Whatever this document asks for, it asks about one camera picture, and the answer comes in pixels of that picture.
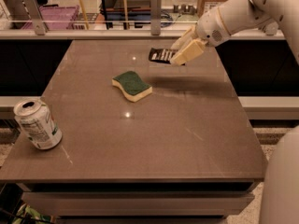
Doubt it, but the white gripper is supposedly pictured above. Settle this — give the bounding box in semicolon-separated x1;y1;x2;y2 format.
170;7;231;65

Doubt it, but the black rxbar chocolate wrapper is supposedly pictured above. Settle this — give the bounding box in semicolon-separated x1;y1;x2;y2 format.
149;48;177;64

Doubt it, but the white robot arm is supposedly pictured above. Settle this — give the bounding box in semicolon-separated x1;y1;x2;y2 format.
170;0;299;224

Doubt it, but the white green 7up can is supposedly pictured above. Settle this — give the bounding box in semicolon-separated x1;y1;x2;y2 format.
13;98;63;150

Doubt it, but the green yellow sponge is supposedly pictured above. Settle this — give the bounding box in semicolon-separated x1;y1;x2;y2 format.
112;71;152;103

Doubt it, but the yellow pole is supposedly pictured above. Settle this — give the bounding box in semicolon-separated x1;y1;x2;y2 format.
78;0;89;30

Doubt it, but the purple plastic crate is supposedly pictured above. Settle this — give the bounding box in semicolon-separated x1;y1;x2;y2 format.
21;5;80;31

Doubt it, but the green patterned bag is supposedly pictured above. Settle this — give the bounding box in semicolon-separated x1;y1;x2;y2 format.
11;203;56;224

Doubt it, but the middle metal railing post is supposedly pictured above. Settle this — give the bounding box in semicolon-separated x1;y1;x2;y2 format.
150;0;162;35

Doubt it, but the metal railing post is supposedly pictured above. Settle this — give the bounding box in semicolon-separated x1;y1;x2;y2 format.
23;0;48;35
150;0;162;35

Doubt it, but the left metal railing post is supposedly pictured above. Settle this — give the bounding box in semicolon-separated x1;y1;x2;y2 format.
23;0;48;35

